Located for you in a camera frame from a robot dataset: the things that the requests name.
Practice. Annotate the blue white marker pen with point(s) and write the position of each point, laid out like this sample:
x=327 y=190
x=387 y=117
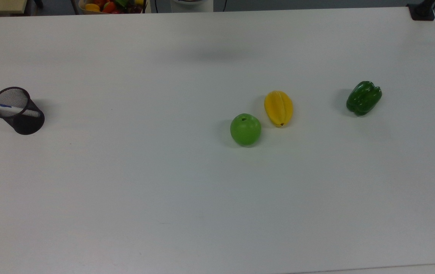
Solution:
x=4 y=108

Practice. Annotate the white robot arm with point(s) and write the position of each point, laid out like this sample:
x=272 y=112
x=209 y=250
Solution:
x=191 y=7

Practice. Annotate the black mesh pen cup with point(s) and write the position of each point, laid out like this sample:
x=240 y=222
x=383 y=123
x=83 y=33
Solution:
x=27 y=123

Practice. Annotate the green apple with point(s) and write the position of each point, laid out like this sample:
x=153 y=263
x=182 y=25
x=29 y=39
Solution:
x=245 y=130

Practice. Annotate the yellow starfruit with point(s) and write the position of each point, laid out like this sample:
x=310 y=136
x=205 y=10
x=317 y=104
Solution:
x=278 y=108

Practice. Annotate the green bell pepper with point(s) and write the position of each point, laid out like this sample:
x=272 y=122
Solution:
x=364 y=99

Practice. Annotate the basket of toy fruit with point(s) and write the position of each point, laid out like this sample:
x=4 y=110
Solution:
x=109 y=6

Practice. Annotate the black clamp mount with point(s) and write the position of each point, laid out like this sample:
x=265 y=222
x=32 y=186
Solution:
x=422 y=14

